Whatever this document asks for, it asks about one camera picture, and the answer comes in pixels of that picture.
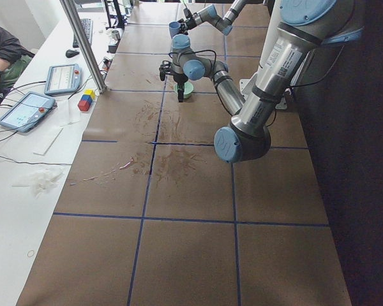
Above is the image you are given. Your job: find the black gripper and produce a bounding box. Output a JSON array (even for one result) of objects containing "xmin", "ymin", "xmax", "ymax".
[
  {"xmin": 178, "ymin": 16, "xmax": 197, "ymax": 35},
  {"xmin": 173, "ymin": 73, "xmax": 188, "ymax": 103}
]

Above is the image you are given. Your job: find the light green bowl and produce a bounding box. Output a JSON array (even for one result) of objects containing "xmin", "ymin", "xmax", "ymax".
[{"xmin": 173, "ymin": 82, "xmax": 194, "ymax": 99}]

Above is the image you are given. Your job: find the blue-grey plastic cup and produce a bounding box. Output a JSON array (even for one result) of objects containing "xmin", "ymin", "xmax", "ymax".
[{"xmin": 169, "ymin": 21, "xmax": 181, "ymax": 38}]

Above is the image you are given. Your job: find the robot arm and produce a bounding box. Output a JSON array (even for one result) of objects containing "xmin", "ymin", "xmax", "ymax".
[
  {"xmin": 177, "ymin": 0, "xmax": 248, "ymax": 36},
  {"xmin": 160, "ymin": 1, "xmax": 365, "ymax": 163}
]

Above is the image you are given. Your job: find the steel cup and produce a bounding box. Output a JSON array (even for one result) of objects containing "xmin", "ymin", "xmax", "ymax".
[{"xmin": 111, "ymin": 29, "xmax": 121, "ymax": 41}]

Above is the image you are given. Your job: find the black box under cup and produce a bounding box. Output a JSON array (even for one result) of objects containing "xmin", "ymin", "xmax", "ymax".
[{"xmin": 108, "ymin": 28, "xmax": 124, "ymax": 54}]

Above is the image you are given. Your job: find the yellow block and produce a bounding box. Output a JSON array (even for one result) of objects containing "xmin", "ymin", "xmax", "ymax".
[{"xmin": 83, "ymin": 89, "xmax": 96, "ymax": 101}]

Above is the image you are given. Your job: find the blue block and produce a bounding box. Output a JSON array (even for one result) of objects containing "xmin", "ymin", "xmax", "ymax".
[{"xmin": 80, "ymin": 94, "xmax": 93, "ymax": 103}]

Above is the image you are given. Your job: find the black keyboard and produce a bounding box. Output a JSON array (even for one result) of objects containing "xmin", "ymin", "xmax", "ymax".
[{"xmin": 72, "ymin": 18, "xmax": 93, "ymax": 48}]

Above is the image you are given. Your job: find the red block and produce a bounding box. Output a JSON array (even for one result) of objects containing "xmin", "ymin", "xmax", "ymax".
[{"xmin": 77, "ymin": 100, "xmax": 91, "ymax": 112}]

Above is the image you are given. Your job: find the black computer mouse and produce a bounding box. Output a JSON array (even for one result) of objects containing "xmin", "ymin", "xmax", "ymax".
[{"xmin": 65, "ymin": 49, "xmax": 80, "ymax": 59}]

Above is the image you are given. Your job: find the far teach pendant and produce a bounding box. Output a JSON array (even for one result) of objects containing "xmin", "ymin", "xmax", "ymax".
[{"xmin": 44, "ymin": 64, "xmax": 82, "ymax": 96}]

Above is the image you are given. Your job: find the teach pendant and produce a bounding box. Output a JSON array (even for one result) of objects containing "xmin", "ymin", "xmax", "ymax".
[
  {"xmin": 0, "ymin": 91, "xmax": 56, "ymax": 133},
  {"xmin": 44, "ymin": 64, "xmax": 82, "ymax": 96}
]

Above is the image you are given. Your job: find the white paper sheet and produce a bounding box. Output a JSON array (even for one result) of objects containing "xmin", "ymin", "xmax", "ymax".
[{"xmin": 33, "ymin": 127, "xmax": 63, "ymax": 156}]

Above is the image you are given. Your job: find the near teach pendant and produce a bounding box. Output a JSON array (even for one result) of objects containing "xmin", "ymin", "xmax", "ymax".
[{"xmin": 0, "ymin": 91, "xmax": 56, "ymax": 133}]

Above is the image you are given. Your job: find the crumpled white tissue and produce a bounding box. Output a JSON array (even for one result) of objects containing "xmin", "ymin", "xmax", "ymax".
[{"xmin": 11, "ymin": 168, "xmax": 64, "ymax": 198}]

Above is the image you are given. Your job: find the seated person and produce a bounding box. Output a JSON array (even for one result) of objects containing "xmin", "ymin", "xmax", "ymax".
[{"xmin": 0, "ymin": 26, "xmax": 34, "ymax": 104}]

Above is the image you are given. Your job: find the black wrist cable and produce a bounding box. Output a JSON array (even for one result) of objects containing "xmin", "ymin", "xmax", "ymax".
[{"xmin": 167, "ymin": 49, "xmax": 218, "ymax": 69}]

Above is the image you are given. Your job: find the aluminium frame post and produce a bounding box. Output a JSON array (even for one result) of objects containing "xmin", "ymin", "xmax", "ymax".
[{"xmin": 60, "ymin": 0, "xmax": 107, "ymax": 94}]

